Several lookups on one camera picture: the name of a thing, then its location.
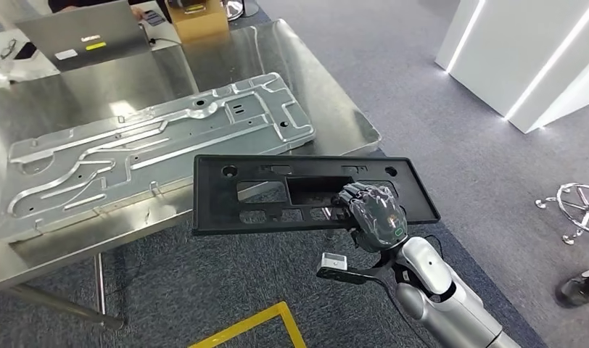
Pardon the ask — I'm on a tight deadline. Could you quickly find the black right camera bracket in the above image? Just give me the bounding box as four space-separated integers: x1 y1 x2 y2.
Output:
316 249 406 287

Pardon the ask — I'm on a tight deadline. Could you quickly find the brown cardboard box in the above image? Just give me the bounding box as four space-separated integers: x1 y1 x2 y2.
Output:
165 0 230 44

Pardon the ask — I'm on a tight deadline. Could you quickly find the small dark keypad device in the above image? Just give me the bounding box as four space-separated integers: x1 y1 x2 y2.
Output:
141 9 167 28

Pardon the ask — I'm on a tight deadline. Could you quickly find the grey laptop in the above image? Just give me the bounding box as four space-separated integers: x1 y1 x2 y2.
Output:
15 0 152 73

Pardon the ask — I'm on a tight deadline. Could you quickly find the stainless steel workbench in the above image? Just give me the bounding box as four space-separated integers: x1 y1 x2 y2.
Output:
0 19 383 332

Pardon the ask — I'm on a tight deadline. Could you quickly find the chrome chair base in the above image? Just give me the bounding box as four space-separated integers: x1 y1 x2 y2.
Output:
222 0 260 22
535 182 589 246

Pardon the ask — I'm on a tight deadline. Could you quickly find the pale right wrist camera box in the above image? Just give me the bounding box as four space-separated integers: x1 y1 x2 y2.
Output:
321 252 348 273

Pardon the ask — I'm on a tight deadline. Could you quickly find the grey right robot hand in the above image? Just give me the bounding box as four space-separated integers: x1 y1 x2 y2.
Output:
337 181 410 254

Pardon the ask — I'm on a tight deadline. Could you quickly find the white display wall with lights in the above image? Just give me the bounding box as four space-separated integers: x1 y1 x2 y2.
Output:
434 0 589 134

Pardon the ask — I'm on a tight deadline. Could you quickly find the person's black shoe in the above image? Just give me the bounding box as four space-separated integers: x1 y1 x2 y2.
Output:
554 265 589 310

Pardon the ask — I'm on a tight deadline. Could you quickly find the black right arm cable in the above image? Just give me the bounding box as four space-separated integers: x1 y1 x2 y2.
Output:
378 233 445 348

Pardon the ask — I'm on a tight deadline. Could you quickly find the stamped silver metal panel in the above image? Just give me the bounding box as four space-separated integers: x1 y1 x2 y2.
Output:
0 72 317 244

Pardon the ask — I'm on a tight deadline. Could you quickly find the black plastic panel part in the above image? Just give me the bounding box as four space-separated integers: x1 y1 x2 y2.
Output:
191 154 442 237

